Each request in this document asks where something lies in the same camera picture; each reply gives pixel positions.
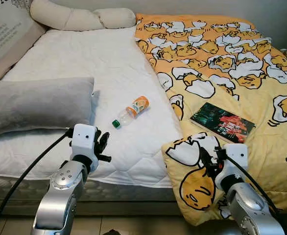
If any dark book red cover print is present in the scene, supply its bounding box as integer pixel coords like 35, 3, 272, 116
190, 102, 256, 144

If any plastic bottle orange label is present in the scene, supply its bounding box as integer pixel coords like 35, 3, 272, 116
112, 95, 150, 129

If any yellow egg cartoon blanket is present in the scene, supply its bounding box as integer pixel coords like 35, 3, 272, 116
134, 13, 287, 227

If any grey pillow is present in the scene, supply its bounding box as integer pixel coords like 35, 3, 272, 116
0, 77, 95, 138

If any beige long bolster pillow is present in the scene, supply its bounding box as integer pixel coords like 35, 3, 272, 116
30, 0, 137, 32

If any printed beige headboard cushion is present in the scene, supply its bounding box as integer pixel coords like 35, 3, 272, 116
0, 0, 47, 94

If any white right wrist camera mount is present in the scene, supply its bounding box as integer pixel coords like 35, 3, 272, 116
216, 143, 249, 185

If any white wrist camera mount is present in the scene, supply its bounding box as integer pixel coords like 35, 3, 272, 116
70, 124, 98, 160
216, 143, 249, 185

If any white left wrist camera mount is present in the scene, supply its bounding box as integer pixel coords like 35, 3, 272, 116
70, 124, 98, 160

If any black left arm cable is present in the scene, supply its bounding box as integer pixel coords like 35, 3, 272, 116
0, 128, 74, 235

